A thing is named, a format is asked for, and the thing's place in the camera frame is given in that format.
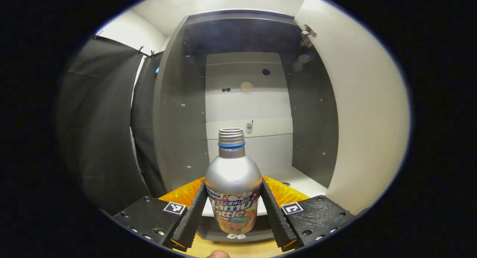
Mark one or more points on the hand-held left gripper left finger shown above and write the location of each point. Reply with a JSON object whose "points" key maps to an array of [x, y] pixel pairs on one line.
{"points": [[192, 220]]}

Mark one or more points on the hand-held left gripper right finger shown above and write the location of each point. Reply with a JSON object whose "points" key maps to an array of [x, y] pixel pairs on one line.
{"points": [[277, 220]]}

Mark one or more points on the silver bottle with printed label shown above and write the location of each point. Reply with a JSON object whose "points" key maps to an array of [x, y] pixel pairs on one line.
{"points": [[233, 176]]}

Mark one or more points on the dark grey cabinet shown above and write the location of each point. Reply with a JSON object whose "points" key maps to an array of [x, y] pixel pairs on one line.
{"points": [[179, 120]]}

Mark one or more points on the metal cabinet hinge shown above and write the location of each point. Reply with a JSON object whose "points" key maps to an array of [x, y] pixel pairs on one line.
{"points": [[307, 34]]}

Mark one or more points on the black backdrop cloth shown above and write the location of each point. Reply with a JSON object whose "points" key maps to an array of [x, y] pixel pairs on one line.
{"points": [[100, 120]]}

